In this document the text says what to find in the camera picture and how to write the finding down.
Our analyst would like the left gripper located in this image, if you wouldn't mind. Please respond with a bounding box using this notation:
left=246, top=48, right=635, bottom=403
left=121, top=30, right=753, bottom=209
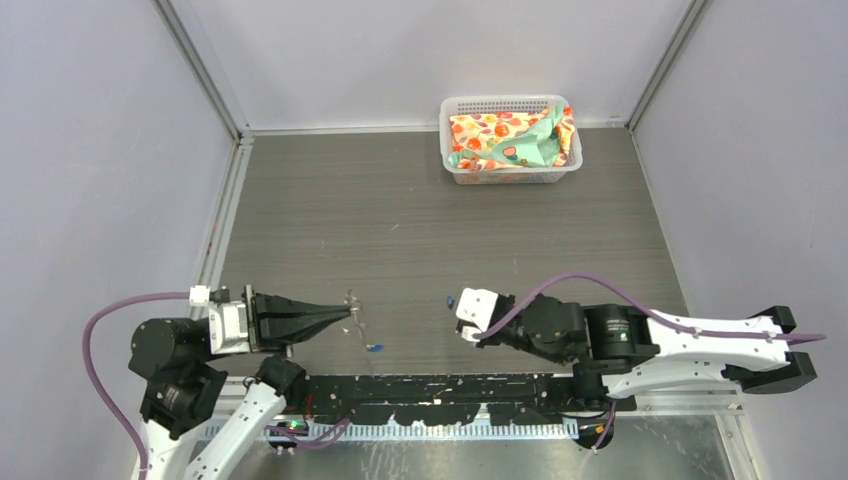
left=197, top=277, right=352, bottom=359

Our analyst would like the large metal keyring disc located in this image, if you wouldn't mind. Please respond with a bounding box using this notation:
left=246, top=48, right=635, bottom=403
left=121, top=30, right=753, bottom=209
left=344, top=290, right=374, bottom=353

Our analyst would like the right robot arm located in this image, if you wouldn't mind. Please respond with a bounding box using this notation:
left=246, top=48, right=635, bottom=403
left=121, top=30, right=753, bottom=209
left=454, top=289, right=817, bottom=411

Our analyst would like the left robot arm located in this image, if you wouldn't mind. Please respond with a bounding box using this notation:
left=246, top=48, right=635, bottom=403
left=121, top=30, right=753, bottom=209
left=129, top=285, right=359, bottom=479

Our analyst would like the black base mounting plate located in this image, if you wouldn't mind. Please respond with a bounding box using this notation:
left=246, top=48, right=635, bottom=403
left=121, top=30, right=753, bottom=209
left=282, top=373, right=613, bottom=426

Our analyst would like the floral patterned cloth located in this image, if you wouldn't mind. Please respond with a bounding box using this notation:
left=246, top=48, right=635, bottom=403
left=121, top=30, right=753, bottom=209
left=447, top=102, right=576, bottom=171

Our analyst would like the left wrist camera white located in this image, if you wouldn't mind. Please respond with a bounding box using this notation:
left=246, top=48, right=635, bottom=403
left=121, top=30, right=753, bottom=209
left=188, top=285, right=251, bottom=356

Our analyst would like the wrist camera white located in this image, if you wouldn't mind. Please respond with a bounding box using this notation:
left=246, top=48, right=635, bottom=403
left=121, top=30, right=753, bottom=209
left=188, top=285, right=251, bottom=356
left=454, top=288, right=499, bottom=343

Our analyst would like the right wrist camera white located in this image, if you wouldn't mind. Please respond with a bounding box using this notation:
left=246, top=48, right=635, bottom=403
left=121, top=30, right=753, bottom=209
left=454, top=288, right=499, bottom=343

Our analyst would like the aluminium frame rail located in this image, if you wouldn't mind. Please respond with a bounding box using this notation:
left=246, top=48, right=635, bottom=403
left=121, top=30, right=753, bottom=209
left=200, top=375, right=741, bottom=446

